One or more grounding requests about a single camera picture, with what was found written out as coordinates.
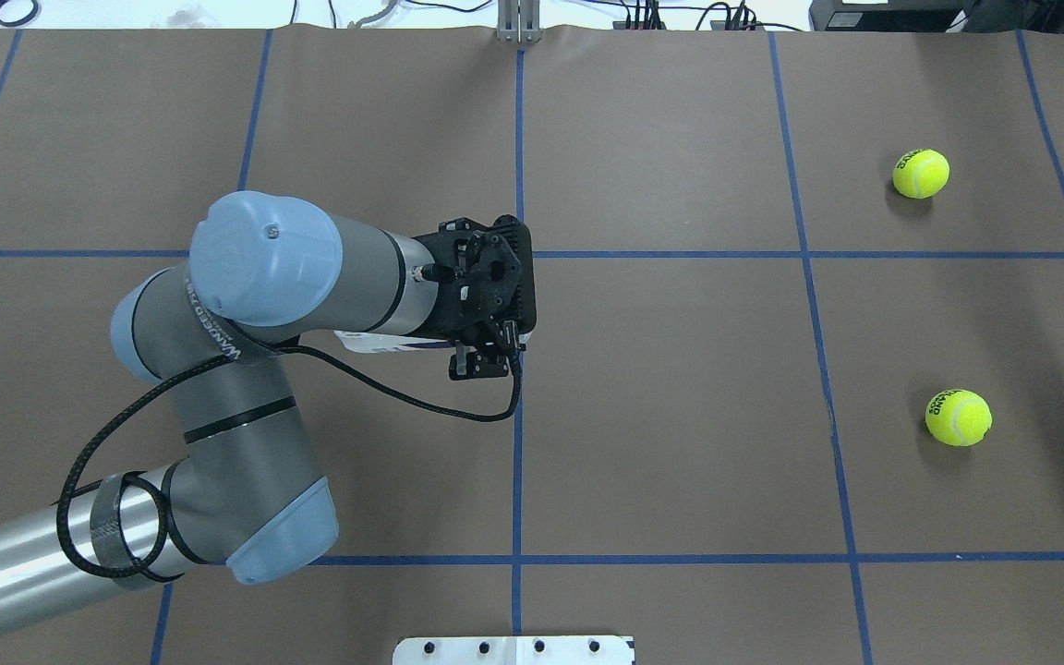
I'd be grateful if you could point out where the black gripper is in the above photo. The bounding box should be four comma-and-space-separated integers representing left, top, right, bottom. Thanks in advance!
417, 215, 537, 381

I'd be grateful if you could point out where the clear plastic bag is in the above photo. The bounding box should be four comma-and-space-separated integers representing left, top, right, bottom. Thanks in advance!
151, 3, 221, 30

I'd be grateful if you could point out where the blue tape roll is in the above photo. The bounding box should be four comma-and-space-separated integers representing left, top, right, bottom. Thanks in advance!
0, 0, 41, 29

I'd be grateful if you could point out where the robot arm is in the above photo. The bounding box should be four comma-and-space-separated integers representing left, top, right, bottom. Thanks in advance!
0, 190, 536, 635

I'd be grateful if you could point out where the yellow tennis ball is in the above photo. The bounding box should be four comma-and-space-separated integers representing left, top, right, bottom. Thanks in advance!
891, 149, 950, 200
924, 389, 994, 447

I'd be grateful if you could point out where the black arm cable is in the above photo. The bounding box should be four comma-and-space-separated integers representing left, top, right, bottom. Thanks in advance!
55, 263, 523, 585

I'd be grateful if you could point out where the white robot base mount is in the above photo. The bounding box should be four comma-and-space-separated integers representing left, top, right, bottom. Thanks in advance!
392, 635, 637, 664

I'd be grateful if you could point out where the aluminium frame post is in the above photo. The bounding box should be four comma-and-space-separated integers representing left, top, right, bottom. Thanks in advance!
495, 0, 543, 45

